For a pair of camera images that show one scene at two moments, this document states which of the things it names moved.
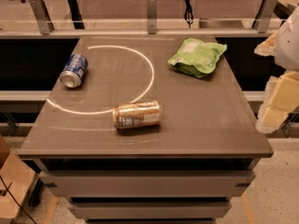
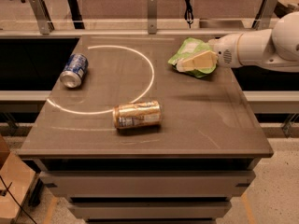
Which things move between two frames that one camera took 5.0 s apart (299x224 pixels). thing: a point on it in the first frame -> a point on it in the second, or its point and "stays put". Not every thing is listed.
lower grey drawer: [149, 210] stays put
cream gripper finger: [281, 98] -> [229, 50]
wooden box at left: [15, 181] stays put
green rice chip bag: [196, 58] stays put
